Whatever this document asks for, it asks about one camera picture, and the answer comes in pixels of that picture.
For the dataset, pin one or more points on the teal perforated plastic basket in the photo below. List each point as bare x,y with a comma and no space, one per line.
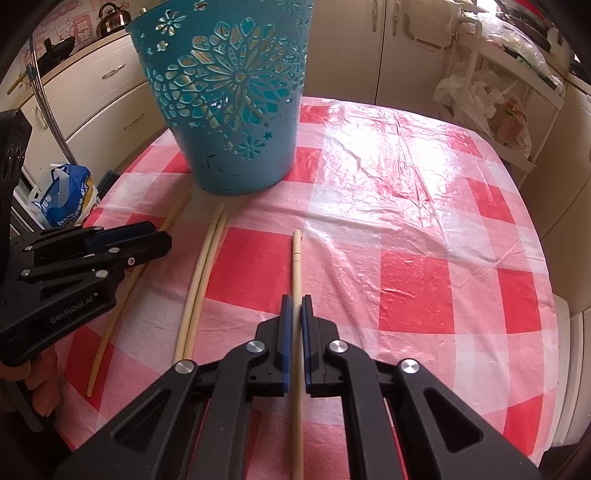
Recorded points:
258,157

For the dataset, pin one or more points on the white cabinet door hanger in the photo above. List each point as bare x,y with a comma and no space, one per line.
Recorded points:
434,30

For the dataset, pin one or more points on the clear plastic bags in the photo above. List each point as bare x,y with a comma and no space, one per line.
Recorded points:
521,50

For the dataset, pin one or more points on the person's left hand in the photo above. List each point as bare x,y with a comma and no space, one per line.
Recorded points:
42,383

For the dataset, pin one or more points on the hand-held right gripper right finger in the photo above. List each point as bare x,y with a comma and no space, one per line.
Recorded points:
307,353

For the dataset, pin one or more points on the red white checkered tablecloth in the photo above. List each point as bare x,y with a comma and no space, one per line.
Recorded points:
415,230

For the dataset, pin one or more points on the light wooden chopstick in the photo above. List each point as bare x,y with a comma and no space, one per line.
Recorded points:
113,333
217,249
297,267
207,249

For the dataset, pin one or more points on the metal pole mop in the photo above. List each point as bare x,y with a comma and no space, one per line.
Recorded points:
48,115

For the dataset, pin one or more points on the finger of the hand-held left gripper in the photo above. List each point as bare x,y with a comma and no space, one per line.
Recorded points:
143,247
124,233

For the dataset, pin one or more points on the tan plastic bag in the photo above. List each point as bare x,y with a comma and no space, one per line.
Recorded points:
510,120

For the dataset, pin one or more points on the steel kettle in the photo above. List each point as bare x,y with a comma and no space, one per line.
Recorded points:
112,18

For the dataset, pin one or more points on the pink wall stickers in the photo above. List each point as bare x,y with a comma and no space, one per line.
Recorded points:
74,23

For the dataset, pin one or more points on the white base cabinet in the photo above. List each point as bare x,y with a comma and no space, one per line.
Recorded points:
563,194
106,92
360,50

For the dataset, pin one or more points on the white plastic bag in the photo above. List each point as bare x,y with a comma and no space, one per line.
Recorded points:
466,101

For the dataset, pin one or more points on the white rolling cart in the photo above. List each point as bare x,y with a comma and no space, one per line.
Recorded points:
540,97

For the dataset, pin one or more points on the blue plastic bag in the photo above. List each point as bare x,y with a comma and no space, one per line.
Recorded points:
62,198

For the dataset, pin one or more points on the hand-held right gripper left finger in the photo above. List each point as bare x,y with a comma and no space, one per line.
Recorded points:
286,344

